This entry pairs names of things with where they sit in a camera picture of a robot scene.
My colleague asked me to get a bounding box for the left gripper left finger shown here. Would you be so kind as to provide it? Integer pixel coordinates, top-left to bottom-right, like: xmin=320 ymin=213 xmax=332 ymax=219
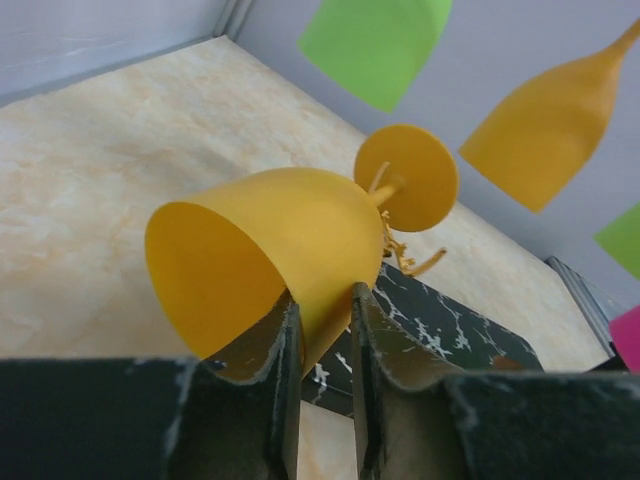
xmin=1 ymin=293 xmax=301 ymax=479

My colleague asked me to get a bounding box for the pink wine glass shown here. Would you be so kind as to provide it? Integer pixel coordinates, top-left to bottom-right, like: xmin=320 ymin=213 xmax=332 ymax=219
xmin=609 ymin=305 xmax=640 ymax=374

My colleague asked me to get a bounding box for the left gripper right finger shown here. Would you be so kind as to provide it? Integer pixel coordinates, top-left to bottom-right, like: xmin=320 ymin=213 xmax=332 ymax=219
xmin=351 ymin=283 xmax=639 ymax=479

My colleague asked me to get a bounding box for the gold wine glass rack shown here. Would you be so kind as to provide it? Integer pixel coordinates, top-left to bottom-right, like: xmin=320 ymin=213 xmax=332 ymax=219
xmin=299 ymin=159 xmax=546 ymax=416

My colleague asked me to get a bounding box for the green wine glass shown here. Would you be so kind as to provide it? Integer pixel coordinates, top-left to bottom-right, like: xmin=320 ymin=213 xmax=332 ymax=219
xmin=297 ymin=0 xmax=452 ymax=113
xmin=594 ymin=203 xmax=640 ymax=280

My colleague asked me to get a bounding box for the orange wine glass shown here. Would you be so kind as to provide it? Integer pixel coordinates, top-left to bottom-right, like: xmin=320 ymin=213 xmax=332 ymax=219
xmin=459 ymin=23 xmax=639 ymax=213
xmin=144 ymin=124 xmax=459 ymax=370

